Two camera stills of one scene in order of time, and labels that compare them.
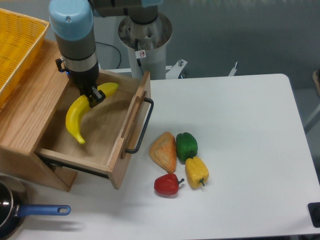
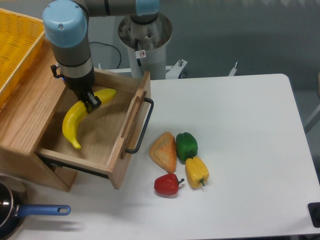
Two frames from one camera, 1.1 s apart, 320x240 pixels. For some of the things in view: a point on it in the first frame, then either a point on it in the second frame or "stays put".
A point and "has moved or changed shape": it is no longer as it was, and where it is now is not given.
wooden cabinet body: x=25 y=116 stays put
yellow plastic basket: x=21 y=37 stays put
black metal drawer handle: x=144 y=128 stays put
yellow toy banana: x=78 y=108 has moved or changed shape
